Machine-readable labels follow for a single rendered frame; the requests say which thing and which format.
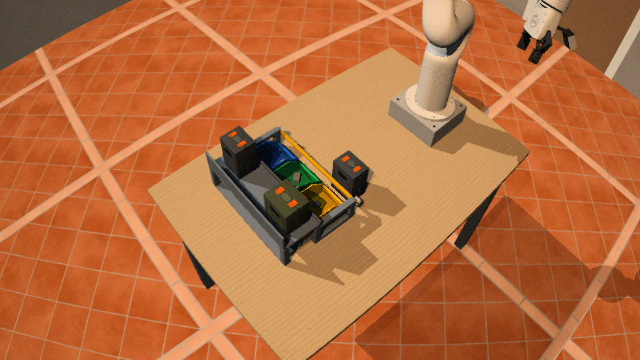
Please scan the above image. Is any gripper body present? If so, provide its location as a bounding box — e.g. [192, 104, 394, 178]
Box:
[524, 0, 563, 40]

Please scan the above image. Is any yellow thin bar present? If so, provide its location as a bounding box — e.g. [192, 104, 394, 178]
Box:
[280, 129, 358, 204]

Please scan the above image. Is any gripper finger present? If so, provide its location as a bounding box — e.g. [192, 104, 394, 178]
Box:
[517, 29, 531, 51]
[528, 30, 552, 65]

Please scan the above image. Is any green bin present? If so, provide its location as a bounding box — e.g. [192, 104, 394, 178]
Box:
[273, 161, 320, 192]

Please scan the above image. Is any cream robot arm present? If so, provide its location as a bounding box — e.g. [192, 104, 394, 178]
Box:
[405, 0, 475, 121]

